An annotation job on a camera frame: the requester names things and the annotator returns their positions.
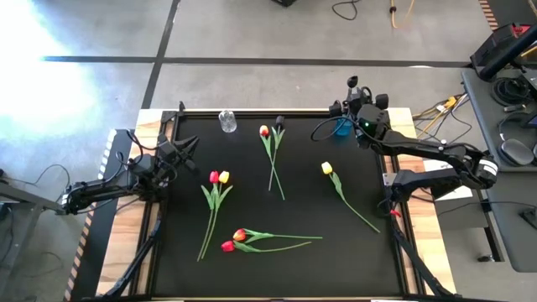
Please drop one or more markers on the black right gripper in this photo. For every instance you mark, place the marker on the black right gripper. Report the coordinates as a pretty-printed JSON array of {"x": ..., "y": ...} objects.
[{"x": 371, "y": 119}]

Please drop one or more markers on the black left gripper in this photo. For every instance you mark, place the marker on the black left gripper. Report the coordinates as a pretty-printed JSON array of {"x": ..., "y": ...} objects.
[{"x": 163, "y": 161}]

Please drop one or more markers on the yellow artificial tulip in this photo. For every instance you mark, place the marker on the yellow artificial tulip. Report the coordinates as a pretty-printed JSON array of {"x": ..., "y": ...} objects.
[
  {"x": 326, "y": 168},
  {"x": 224, "y": 177}
]

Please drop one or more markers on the orange artificial tulip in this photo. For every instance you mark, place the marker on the orange artificial tulip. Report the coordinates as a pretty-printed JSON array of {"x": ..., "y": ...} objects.
[
  {"x": 239, "y": 235},
  {"x": 264, "y": 131}
]

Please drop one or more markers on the black artificial tulip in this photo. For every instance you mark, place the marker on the black artificial tulip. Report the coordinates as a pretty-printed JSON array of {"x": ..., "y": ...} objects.
[
  {"x": 279, "y": 121},
  {"x": 352, "y": 81}
]

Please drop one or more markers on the red artificial tulip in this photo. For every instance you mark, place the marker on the red artificial tulip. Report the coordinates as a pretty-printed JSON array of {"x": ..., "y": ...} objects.
[
  {"x": 227, "y": 246},
  {"x": 214, "y": 177}
]

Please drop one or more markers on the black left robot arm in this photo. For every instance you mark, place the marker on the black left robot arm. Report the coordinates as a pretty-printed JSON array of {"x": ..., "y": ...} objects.
[{"x": 96, "y": 191}]

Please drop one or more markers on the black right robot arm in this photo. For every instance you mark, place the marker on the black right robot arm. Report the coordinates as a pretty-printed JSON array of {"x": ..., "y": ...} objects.
[{"x": 444, "y": 153}]

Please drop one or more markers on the blue glass vase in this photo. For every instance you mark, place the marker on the blue glass vase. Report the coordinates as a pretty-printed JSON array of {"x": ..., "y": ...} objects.
[{"x": 342, "y": 128}]

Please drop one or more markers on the clear glass vase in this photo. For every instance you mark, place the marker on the clear glass vase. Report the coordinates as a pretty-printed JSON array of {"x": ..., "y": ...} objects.
[{"x": 227, "y": 121}]

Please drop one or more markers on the small red tag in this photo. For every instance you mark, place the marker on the small red tag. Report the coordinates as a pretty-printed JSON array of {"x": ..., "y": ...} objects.
[{"x": 395, "y": 213}]

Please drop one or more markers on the black board striped edge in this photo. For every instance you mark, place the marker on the black board striped edge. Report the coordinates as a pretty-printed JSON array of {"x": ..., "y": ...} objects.
[{"x": 98, "y": 235}]

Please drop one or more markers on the white paper sheet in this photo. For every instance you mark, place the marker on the white paper sheet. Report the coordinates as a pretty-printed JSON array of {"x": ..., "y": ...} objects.
[{"x": 461, "y": 194}]

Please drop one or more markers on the black and red device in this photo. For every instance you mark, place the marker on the black and red device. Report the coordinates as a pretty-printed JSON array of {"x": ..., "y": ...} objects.
[{"x": 499, "y": 46}]

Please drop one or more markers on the black table mat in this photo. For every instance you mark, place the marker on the black table mat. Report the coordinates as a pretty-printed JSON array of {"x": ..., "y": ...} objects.
[{"x": 302, "y": 268}]

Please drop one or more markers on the black headphones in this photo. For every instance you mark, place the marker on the black headphones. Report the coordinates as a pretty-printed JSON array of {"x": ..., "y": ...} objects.
[{"x": 517, "y": 152}]

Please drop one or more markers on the grey side table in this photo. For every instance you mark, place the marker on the grey side table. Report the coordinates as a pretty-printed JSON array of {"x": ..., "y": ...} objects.
[{"x": 503, "y": 235}]

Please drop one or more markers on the black diagonal frame strut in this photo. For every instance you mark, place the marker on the black diagonal frame strut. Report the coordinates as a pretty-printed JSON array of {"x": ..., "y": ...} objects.
[
  {"x": 134, "y": 264},
  {"x": 419, "y": 264}
]

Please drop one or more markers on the grey desk frame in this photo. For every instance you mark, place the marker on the grey desk frame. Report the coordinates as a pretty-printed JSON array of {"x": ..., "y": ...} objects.
[{"x": 25, "y": 200}]

